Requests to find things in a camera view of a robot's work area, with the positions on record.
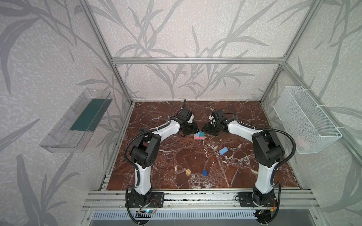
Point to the light blue long block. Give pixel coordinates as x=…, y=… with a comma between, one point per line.
x=223, y=151

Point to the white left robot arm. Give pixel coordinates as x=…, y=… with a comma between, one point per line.
x=141, y=153

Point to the aluminium enclosure frame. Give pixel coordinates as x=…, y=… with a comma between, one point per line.
x=347, y=139

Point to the pink object in basket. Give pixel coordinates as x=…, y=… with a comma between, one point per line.
x=302, y=142

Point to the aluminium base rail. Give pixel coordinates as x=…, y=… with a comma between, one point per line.
x=201, y=199

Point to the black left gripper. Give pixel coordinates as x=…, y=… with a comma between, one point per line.
x=186, y=129

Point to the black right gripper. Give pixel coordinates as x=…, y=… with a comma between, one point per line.
x=214, y=128

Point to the natural wood cylinder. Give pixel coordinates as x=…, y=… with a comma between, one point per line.
x=188, y=172

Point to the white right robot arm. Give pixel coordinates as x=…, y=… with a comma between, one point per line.
x=268, y=150

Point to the clear plastic wall tray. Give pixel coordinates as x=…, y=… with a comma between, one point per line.
x=76, y=127

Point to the white wire mesh basket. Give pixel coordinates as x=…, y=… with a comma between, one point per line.
x=302, y=116

